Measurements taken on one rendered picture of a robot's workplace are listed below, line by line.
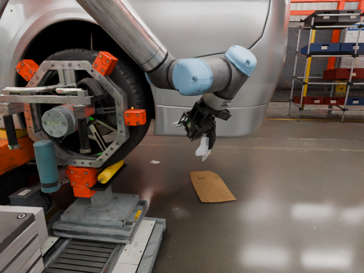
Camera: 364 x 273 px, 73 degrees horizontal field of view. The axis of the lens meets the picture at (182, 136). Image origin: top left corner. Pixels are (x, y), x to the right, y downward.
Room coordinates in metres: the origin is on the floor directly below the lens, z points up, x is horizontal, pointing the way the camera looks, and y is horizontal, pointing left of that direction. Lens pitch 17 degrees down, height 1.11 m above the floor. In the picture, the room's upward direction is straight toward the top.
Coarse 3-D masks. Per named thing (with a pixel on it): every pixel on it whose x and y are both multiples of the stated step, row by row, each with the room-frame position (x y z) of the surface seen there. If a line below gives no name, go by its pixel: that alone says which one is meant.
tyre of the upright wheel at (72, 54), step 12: (48, 60) 1.31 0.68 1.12; (60, 60) 1.30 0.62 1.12; (72, 60) 1.29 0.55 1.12; (84, 60) 1.28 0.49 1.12; (120, 60) 1.41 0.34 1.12; (120, 72) 1.26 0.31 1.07; (132, 72) 1.37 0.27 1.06; (120, 84) 1.26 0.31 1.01; (132, 84) 1.26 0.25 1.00; (144, 84) 1.43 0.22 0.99; (132, 96) 1.25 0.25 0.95; (144, 96) 1.35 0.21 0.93; (132, 108) 1.25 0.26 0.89; (144, 108) 1.31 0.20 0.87; (132, 132) 1.25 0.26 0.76; (144, 132) 1.37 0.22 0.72; (132, 144) 1.25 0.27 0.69; (120, 156) 1.26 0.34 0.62
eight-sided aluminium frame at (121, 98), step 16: (48, 64) 1.22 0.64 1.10; (64, 64) 1.21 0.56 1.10; (80, 64) 1.19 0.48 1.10; (32, 80) 1.23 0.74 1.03; (112, 80) 1.23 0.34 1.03; (32, 112) 1.25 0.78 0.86; (32, 128) 1.24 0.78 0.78; (128, 128) 1.22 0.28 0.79; (112, 144) 1.18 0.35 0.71; (64, 160) 1.21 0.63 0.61; (80, 160) 1.21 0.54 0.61; (96, 160) 1.19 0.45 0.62
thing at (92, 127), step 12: (84, 72) 1.31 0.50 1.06; (48, 84) 1.34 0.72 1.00; (48, 108) 1.38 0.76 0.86; (96, 108) 1.30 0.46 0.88; (108, 108) 1.29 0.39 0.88; (96, 120) 1.30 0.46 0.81; (96, 132) 1.30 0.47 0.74; (60, 144) 1.31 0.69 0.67; (72, 144) 1.37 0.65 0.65; (96, 144) 1.47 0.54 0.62; (108, 144) 1.46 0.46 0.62
